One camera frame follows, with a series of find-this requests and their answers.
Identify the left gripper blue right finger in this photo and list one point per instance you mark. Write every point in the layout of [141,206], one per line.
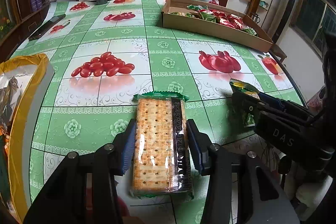
[199,144]

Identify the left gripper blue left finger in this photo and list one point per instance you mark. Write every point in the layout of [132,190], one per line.
[127,146]

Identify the yellow rimmed white tray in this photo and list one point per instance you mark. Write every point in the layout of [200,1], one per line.
[36,74]

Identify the small green yellow snack pack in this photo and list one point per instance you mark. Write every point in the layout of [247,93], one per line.
[244,98]

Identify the brown cardboard tray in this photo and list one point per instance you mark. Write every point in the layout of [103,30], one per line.
[217,21]

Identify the green fruit tablecloth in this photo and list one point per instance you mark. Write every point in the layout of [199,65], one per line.
[103,56]

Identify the clear cracker pack green ends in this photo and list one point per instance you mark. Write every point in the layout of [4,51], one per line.
[161,163]

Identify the purple bottles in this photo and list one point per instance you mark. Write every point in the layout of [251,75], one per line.
[36,5]

